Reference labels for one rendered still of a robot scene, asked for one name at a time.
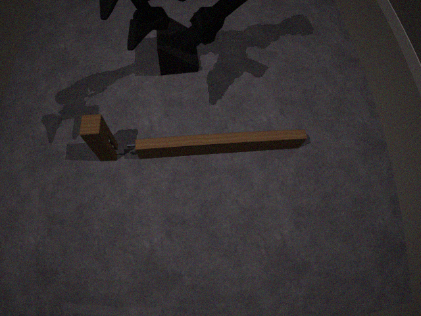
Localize long brown wooden board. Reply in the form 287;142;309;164
127;129;307;159

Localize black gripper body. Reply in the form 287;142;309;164
131;0;170;30

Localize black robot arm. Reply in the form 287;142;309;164
177;0;247;53

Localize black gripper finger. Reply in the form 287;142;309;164
99;0;118;20
127;19;164;51

